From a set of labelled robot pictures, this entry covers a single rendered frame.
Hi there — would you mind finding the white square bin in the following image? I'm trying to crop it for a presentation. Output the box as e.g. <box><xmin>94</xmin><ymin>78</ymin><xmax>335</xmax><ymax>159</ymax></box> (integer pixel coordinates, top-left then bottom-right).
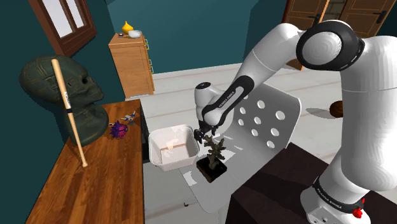
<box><xmin>148</xmin><ymin>123</ymin><xmax>201</xmax><ymax>172</ymax></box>

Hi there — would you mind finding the potted bonsai plant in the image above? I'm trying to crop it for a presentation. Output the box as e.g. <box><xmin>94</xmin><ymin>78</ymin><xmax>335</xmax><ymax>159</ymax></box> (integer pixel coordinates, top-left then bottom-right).
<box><xmin>195</xmin><ymin>134</ymin><xmax>228</xmax><ymax>183</ymax></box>

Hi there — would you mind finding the white perforated chair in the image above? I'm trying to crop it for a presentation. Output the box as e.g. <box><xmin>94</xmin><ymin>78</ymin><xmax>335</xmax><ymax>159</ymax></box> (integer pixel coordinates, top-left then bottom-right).
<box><xmin>178</xmin><ymin>82</ymin><xmax>302</xmax><ymax>214</ymax></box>

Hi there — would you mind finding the small toy airplane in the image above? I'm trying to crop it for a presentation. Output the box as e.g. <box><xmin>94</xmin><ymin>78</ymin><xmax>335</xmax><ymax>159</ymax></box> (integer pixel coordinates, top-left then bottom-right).
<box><xmin>120</xmin><ymin>109</ymin><xmax>137</xmax><ymax>126</ymax></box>

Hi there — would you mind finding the purple spiky toy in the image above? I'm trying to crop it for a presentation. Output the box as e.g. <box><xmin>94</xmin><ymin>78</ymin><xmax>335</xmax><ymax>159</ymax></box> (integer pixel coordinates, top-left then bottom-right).
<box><xmin>109</xmin><ymin>120</ymin><xmax>129</xmax><ymax>140</ymax></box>

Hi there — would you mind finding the wooden chest of drawers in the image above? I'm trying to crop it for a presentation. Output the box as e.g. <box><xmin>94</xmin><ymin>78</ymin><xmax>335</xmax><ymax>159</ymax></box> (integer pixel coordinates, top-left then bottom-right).
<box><xmin>108</xmin><ymin>32</ymin><xmax>155</xmax><ymax>99</ymax></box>

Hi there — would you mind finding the dark robot stand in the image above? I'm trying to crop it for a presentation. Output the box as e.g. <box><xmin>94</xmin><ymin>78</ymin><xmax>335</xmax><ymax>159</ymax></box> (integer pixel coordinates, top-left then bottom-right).
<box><xmin>225</xmin><ymin>141</ymin><xmax>397</xmax><ymax>224</ymax></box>

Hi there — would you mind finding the wooden desk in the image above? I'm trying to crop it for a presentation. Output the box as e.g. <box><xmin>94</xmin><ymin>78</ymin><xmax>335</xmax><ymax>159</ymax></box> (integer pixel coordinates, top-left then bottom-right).
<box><xmin>25</xmin><ymin>99</ymin><xmax>145</xmax><ymax>224</ymax></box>

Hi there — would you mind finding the dark green head sculpture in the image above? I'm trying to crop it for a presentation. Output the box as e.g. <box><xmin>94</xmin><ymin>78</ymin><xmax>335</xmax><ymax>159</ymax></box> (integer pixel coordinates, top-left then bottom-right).
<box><xmin>18</xmin><ymin>55</ymin><xmax>109</xmax><ymax>147</ymax></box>

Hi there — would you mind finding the yellow vase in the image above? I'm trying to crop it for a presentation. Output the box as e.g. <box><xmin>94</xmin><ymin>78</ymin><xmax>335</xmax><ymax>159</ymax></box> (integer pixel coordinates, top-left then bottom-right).
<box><xmin>121</xmin><ymin>20</ymin><xmax>134</xmax><ymax>35</ymax></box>

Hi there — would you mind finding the brown round ball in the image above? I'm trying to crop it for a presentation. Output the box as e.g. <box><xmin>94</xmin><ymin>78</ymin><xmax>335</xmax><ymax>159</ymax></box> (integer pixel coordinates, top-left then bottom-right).
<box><xmin>329</xmin><ymin>100</ymin><xmax>344</xmax><ymax>118</ymax></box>

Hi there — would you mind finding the wooden baseball bat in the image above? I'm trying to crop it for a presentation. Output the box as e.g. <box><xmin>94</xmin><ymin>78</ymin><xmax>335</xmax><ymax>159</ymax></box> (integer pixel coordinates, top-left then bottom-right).
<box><xmin>51</xmin><ymin>58</ymin><xmax>88</xmax><ymax>168</ymax></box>

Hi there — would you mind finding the brown framed window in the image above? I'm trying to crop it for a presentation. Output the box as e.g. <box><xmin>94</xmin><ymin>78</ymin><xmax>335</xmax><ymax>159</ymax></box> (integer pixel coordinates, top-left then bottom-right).
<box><xmin>28</xmin><ymin>0</ymin><xmax>97</xmax><ymax>57</ymax></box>

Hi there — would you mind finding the brown wooden door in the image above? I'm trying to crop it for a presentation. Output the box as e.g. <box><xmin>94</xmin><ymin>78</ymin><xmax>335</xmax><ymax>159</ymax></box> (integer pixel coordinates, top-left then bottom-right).
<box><xmin>281</xmin><ymin>0</ymin><xmax>397</xmax><ymax>71</ymax></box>

